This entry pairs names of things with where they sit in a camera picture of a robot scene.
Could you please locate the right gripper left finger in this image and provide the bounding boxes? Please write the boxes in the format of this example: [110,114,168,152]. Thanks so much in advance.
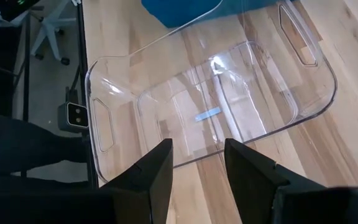
[0,138,174,224]

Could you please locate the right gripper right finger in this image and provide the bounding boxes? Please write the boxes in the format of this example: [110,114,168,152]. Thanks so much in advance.
[224,138,358,224]

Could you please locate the clear plastic bin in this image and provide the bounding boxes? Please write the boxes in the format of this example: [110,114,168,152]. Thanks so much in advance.
[85,0,338,185]

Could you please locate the blue plastic bin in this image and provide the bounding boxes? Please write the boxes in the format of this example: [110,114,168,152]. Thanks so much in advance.
[140,0,291,29]

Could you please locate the blue tape strip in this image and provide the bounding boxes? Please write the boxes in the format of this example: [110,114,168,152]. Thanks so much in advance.
[195,106,223,123]

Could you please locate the person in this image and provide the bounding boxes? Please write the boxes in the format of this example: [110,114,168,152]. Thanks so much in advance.
[0,111,89,191]

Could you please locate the white office chair base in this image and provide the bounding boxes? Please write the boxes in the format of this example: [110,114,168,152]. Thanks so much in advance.
[29,0,83,66]

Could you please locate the silver black table camera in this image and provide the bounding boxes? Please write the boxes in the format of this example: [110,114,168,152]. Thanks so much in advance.
[57,101,90,134]

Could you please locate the black aluminium table frame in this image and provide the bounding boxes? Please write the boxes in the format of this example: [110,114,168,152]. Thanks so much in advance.
[71,0,100,189]

